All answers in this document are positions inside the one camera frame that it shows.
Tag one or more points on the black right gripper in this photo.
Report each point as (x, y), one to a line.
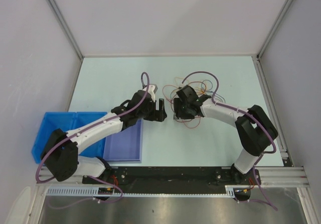
(177, 105)

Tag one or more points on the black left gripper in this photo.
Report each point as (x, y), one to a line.
(157, 115)

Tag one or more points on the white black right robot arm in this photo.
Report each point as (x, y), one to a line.
(255, 130)

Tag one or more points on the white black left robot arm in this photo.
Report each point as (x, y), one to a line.
(61, 154)

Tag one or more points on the purple plastic bin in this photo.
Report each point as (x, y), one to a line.
(125, 146)

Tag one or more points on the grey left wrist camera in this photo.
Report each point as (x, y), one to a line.
(152, 88)

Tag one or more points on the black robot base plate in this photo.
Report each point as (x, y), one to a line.
(176, 178)

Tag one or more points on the grey slotted cable duct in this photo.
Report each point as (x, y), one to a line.
(104, 191)

